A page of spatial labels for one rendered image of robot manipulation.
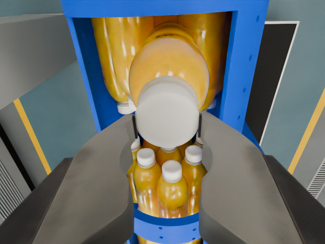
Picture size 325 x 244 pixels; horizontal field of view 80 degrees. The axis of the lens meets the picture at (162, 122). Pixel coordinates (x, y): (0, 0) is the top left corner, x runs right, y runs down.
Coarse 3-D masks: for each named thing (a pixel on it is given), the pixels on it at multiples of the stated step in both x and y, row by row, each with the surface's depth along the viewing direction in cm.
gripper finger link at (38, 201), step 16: (64, 160) 8; (48, 176) 8; (32, 192) 7; (48, 192) 7; (16, 208) 6; (32, 208) 6; (48, 208) 6; (16, 224) 6; (32, 224) 6; (0, 240) 6; (16, 240) 6; (32, 240) 6
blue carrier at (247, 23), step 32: (64, 0) 22; (96, 0) 18; (128, 0) 18; (160, 0) 17; (192, 0) 17; (224, 0) 18; (256, 0) 20; (256, 32) 23; (96, 64) 37; (96, 96) 37; (224, 96) 24; (96, 128) 37; (160, 224) 36; (192, 224) 36
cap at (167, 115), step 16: (144, 96) 11; (160, 96) 11; (176, 96) 11; (192, 96) 12; (144, 112) 11; (160, 112) 11; (176, 112) 11; (192, 112) 11; (144, 128) 12; (160, 128) 12; (176, 128) 12; (192, 128) 12; (160, 144) 12; (176, 144) 12
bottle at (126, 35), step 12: (108, 24) 27; (120, 24) 26; (132, 24) 26; (144, 24) 27; (108, 36) 28; (120, 36) 27; (132, 36) 27; (144, 36) 27; (120, 48) 28; (132, 48) 28; (120, 60) 29; (132, 60) 28; (120, 72) 30; (120, 84) 32
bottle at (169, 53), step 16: (160, 32) 19; (176, 32) 18; (144, 48) 15; (160, 48) 14; (176, 48) 14; (192, 48) 15; (144, 64) 14; (160, 64) 13; (176, 64) 13; (192, 64) 14; (128, 80) 16; (144, 80) 13; (160, 80) 12; (176, 80) 12; (192, 80) 13; (208, 80) 16
